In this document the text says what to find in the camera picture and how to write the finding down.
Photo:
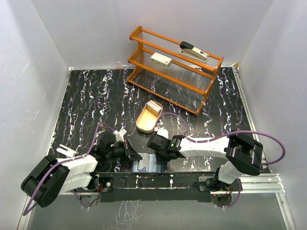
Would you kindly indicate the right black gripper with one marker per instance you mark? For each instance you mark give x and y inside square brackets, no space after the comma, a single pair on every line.
[160,159]

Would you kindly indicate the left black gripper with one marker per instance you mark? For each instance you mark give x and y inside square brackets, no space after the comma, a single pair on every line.
[132,154]

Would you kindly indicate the white VIP credit card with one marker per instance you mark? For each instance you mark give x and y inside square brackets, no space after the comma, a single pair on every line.
[146,164]

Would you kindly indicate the blue card holder wallet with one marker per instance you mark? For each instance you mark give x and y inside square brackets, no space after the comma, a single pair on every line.
[158,167]

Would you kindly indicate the stack of credit cards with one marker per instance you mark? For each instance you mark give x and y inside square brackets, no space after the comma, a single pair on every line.
[154,108]

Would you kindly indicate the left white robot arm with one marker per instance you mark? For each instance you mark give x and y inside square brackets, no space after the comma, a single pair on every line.
[54,176]

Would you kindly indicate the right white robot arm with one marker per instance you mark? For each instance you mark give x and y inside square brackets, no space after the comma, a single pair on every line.
[242,152]

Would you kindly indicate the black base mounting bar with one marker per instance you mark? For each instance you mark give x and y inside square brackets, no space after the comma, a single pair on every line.
[169,186]

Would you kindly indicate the orange wooden three-tier rack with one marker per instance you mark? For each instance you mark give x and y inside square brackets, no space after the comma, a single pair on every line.
[186,82]

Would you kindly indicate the white staples box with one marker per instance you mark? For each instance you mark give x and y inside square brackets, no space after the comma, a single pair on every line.
[161,60]

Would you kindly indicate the black and beige stapler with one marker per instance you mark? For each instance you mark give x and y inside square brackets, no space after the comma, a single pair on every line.
[191,51]

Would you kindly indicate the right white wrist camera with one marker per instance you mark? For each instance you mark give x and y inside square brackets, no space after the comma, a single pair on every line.
[161,131]

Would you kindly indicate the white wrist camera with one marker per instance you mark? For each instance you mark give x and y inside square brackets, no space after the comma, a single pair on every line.
[161,131]
[120,134]

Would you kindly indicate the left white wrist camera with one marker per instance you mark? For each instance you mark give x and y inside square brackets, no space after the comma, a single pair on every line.
[120,134]

